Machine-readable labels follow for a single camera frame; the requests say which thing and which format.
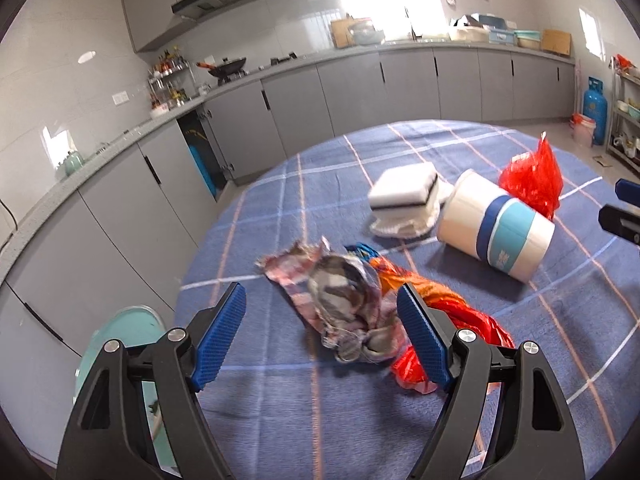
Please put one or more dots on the beige dish rack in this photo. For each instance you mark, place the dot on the beige dish rack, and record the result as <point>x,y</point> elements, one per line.
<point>467,32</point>

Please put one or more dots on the row of seasoning bottles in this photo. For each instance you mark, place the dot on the row of seasoning bottles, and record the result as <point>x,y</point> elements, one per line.
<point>170,57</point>

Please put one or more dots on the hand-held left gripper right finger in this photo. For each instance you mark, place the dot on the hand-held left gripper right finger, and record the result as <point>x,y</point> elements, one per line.
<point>422,340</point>

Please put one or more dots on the cardboard piece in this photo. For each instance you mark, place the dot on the cardboard piece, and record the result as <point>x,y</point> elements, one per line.
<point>556,42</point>

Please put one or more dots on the teal plastic bin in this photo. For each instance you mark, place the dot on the teal plastic bin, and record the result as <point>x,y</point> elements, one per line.
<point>130,322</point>

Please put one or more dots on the metal storage shelf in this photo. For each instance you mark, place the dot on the metal storage shelf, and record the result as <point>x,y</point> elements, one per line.
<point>625,110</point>

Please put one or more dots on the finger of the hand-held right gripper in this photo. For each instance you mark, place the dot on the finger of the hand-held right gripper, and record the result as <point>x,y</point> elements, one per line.
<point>629,191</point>
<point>622,222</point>

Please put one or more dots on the metal basin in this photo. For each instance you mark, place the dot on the metal basin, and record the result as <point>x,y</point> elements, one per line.
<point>367,34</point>

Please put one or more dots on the white wall socket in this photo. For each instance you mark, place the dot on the white wall socket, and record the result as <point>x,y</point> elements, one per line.
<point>120,98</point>

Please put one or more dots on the wooden cutting board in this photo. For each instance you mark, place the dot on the wooden cutting board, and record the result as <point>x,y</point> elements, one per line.
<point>339,32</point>

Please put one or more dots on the grey wall cabinets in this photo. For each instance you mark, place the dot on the grey wall cabinets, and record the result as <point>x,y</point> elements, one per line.
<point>150,5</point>

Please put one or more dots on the small cardboard scrap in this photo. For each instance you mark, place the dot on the small cardboard scrap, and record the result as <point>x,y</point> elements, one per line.
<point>604,160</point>

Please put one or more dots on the blue plastic container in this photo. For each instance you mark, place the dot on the blue plastic container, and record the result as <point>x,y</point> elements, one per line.
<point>501,36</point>

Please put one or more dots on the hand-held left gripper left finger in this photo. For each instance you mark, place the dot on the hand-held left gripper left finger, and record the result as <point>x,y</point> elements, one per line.
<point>220,335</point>

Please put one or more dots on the silver pink wrapper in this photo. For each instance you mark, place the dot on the silver pink wrapper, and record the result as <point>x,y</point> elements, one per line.
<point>340,285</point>

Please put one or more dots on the blue gas cylinder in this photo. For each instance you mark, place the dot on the blue gas cylinder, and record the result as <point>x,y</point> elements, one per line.
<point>596,110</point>
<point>202,170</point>

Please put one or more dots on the white bucket with red bag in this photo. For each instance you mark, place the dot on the white bucket with red bag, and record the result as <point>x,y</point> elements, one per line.
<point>582,132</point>

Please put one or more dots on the white and blue paper cup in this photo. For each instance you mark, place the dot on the white and blue paper cup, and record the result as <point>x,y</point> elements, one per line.
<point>465,220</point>

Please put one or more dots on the white bowl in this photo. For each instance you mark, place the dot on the white bowl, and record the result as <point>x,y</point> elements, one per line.
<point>159,109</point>

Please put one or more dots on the white sponge with black layer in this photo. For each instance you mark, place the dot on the white sponge with black layer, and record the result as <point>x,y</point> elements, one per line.
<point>400,182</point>

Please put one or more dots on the metal faucet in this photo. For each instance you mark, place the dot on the metal faucet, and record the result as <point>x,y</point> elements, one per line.
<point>414,32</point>

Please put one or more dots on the gas stove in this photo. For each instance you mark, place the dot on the gas stove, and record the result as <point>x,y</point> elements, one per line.
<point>282,61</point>

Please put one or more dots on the metal spice rack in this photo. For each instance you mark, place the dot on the metal spice rack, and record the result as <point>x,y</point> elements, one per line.
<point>170,87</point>

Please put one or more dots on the orange and blue plastic wrapper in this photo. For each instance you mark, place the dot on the orange and blue plastic wrapper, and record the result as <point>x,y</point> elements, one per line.
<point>395,272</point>

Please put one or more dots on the grey base cabinets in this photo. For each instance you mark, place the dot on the grey base cabinets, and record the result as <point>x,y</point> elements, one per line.
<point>350,95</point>

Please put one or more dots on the teal plastic basin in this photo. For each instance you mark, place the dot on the teal plastic basin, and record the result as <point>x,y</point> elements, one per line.
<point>528,41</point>

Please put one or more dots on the blue plaid tablecloth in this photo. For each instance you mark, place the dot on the blue plaid tablecloth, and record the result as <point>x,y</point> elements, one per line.
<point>280,410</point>

